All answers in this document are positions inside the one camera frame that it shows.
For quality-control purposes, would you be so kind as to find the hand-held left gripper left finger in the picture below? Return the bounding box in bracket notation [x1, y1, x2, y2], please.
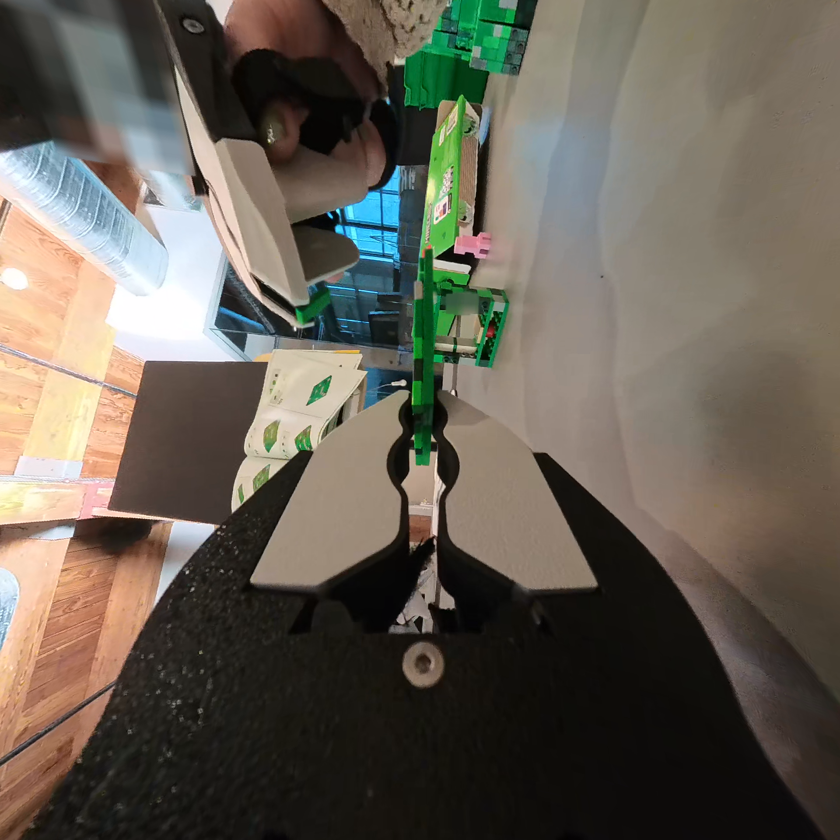
[249, 390, 412, 598]

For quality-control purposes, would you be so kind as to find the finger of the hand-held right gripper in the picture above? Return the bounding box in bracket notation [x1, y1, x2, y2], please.
[177, 91, 299, 327]
[217, 138, 311, 309]

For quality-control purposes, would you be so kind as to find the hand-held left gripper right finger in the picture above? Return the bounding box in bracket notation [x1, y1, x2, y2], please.
[436, 391, 600, 598]

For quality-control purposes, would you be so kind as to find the small green lego brick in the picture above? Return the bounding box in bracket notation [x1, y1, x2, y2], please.
[294, 287, 333, 329]

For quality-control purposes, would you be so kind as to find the green lego plate assembly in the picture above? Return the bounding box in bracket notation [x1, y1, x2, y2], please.
[409, 241, 438, 468]

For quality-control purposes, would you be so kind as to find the person's right forearm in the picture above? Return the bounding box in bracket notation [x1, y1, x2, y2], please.
[320, 0, 452, 98]

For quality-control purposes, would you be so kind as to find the lego instruction booklet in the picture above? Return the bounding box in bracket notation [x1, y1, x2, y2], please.
[231, 348, 368, 514]

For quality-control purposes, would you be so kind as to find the small green lego build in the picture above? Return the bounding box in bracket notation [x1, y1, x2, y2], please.
[430, 279, 510, 370]

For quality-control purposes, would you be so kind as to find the large green pixelated lego build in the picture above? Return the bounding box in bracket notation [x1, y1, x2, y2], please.
[404, 0, 537, 107]

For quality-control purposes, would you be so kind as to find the person's right hand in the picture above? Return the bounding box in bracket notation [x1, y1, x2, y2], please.
[223, 0, 403, 193]

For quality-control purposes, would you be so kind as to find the glass partition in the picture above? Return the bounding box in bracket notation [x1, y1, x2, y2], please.
[205, 167, 424, 363]

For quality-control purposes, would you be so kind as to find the black flat panel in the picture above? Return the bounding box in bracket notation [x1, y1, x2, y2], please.
[107, 360, 277, 527]

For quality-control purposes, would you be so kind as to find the green cardboard box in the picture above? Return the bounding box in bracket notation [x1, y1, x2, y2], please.
[419, 95, 488, 265]

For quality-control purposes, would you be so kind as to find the silver ventilation duct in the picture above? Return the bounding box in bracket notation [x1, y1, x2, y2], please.
[0, 141, 170, 298]

